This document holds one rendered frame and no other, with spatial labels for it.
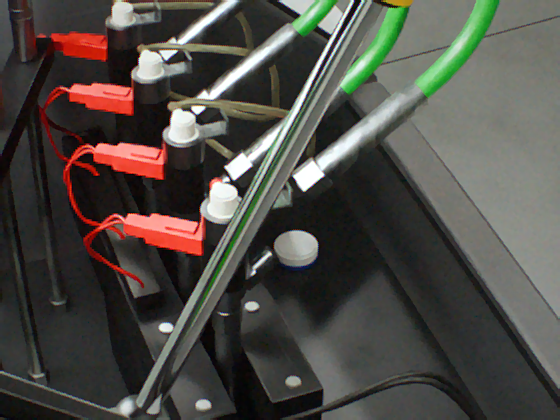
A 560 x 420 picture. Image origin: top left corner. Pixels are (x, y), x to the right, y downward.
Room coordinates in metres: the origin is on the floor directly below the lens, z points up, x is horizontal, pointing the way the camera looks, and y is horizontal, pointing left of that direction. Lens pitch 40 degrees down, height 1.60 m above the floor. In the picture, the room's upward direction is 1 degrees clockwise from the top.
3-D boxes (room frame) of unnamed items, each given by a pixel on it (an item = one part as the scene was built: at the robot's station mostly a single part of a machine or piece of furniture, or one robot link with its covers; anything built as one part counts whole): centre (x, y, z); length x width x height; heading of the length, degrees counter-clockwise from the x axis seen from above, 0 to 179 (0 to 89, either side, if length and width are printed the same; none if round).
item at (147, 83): (0.73, 0.08, 1.01); 0.05 x 0.03 x 0.21; 112
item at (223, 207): (0.58, 0.03, 1.11); 0.02 x 0.02 x 0.03
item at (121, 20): (0.80, 0.12, 1.11); 0.02 x 0.02 x 0.03
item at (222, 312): (0.58, 0.02, 1.01); 0.05 x 0.03 x 0.21; 112
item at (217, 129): (0.66, 0.05, 1.11); 0.03 x 0.02 x 0.01; 112
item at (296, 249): (0.85, -0.02, 0.84); 0.04 x 0.04 x 0.01
